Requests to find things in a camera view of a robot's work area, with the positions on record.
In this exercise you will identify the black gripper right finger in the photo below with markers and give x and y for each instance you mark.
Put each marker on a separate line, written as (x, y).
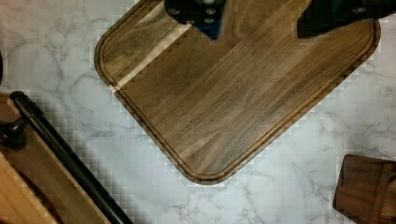
(323, 16)

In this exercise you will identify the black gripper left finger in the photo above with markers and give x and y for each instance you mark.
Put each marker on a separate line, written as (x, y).
(205, 15)

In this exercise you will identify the wooden drawer box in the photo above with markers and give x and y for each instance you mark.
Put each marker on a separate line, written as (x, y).
(37, 189)

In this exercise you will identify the wooden cutting board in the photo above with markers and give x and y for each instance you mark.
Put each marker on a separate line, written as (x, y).
(212, 105)

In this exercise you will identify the brown wooden utensil holder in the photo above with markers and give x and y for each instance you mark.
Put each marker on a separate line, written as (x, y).
(365, 192)

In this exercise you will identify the black drawer handle bar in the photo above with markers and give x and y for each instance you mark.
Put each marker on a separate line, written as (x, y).
(14, 137)

